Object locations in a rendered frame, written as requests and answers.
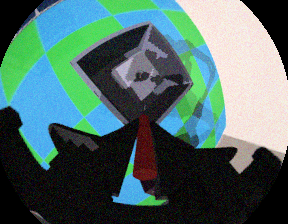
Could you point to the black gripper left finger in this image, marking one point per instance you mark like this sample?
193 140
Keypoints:
110 152

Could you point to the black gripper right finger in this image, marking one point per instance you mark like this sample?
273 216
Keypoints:
175 161

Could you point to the dark red peg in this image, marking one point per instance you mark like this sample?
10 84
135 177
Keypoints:
144 160

